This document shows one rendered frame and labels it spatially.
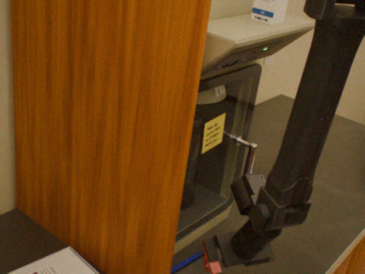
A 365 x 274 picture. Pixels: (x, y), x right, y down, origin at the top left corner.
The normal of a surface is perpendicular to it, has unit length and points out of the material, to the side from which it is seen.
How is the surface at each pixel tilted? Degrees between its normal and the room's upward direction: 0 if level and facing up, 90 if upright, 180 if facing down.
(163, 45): 90
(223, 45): 90
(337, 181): 0
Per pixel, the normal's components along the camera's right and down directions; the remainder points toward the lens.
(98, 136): -0.62, 0.28
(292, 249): 0.13, -0.88
